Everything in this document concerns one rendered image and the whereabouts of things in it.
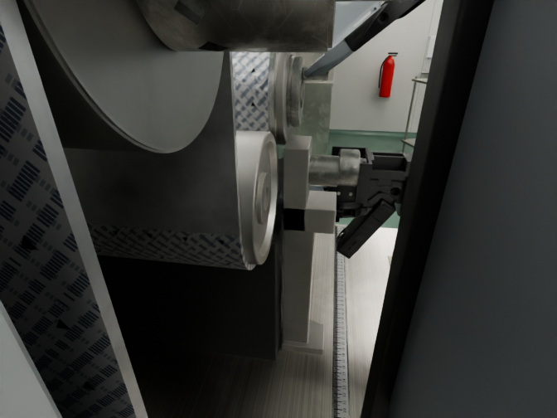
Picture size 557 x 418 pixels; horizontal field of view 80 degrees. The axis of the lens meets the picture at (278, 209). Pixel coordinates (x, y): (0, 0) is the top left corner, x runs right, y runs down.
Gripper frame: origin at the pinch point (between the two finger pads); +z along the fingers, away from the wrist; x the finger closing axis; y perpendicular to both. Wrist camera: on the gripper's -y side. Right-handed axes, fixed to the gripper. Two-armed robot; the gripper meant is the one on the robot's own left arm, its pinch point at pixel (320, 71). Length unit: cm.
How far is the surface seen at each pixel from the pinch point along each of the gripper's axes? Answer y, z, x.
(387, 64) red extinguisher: -68, -31, -434
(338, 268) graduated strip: -32.0, 19.8, -14.8
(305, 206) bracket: -10.0, 9.0, 5.6
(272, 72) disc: 2.9, 2.8, 6.5
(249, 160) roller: -1.0, 6.5, 15.0
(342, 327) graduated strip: -32.4, 19.3, 0.0
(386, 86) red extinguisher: -90, -16, -433
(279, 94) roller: 1.0, 3.7, 5.3
